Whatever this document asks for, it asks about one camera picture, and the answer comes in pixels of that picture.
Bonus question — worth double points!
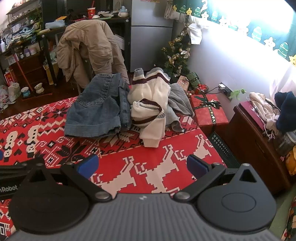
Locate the glass jar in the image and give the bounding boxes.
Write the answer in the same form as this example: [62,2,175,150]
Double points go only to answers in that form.
[274,132,296,156]

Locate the red broom stick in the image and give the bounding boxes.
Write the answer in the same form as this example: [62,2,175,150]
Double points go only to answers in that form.
[14,54,31,91]

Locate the yellow cardboard box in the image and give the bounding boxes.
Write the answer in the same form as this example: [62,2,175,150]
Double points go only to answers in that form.
[44,63,59,86]

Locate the white plastic bag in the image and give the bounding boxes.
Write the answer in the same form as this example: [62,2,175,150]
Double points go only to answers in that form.
[8,82,22,102]
[0,85,10,102]

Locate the red patterned blanket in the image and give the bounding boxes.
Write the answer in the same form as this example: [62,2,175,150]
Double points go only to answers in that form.
[0,85,228,239]

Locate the dark blue fluffy cloth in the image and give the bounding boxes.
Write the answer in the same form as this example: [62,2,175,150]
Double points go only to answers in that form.
[274,91,296,133]

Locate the green printed curtain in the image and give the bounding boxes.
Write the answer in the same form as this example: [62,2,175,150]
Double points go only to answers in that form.
[172,0,296,67]

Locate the red ribboned gift box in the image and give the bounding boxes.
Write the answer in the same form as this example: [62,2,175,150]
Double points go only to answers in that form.
[190,93,229,128]

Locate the grey garment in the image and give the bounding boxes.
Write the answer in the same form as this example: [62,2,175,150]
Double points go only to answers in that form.
[165,83,195,132]

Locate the decorated Christmas tree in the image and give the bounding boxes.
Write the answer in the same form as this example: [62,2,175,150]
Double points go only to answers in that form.
[154,23,192,78]

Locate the cluttered shelf rack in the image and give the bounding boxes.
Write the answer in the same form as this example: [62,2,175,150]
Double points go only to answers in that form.
[0,1,45,61]

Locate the wall power socket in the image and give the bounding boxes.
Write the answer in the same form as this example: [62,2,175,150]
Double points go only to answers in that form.
[218,82,233,98]

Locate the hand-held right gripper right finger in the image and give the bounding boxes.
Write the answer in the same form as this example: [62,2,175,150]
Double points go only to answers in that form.
[174,154,262,202]

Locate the small patterned gift box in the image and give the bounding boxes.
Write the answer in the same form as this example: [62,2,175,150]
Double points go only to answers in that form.
[177,75,190,91]

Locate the red printed box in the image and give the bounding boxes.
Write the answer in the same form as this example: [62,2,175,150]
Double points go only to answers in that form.
[5,71,17,86]

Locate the green gift box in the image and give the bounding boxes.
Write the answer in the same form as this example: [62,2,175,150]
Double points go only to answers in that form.
[186,72,201,90]

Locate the light blue pencil case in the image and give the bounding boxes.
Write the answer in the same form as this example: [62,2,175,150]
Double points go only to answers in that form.
[45,20,66,29]

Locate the beige jacket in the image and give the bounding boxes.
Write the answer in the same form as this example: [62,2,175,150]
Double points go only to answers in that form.
[56,20,129,84]

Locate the black desk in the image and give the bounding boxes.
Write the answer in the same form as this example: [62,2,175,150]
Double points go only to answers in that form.
[37,16,131,87]

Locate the white cloth heap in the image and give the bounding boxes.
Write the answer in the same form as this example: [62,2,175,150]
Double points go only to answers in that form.
[248,91,281,130]

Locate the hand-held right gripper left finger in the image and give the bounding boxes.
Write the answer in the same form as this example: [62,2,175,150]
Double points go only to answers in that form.
[23,154,112,202]

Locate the white striped sweater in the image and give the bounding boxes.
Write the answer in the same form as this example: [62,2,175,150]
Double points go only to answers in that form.
[127,67,171,148]

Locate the white hanging cloth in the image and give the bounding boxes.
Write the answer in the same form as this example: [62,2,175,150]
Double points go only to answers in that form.
[187,17,210,44]

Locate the blue denim shorts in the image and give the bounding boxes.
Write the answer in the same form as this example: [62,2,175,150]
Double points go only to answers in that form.
[64,73,133,139]

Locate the silver refrigerator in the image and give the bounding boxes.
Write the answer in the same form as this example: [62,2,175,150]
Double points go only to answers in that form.
[130,0,189,70]

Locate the wooden drawer cabinet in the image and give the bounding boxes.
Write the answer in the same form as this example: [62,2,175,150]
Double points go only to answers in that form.
[10,53,50,93]

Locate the white teapot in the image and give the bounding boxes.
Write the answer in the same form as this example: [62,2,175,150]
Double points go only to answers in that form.
[118,6,130,18]

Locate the green plant leaf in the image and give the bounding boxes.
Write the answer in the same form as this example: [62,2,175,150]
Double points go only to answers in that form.
[230,89,245,100]

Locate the white hanging stocking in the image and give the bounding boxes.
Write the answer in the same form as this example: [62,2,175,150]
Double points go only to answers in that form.
[164,0,181,20]

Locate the wooden nightstand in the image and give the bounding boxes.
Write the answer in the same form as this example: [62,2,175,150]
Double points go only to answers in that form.
[209,101,293,195]

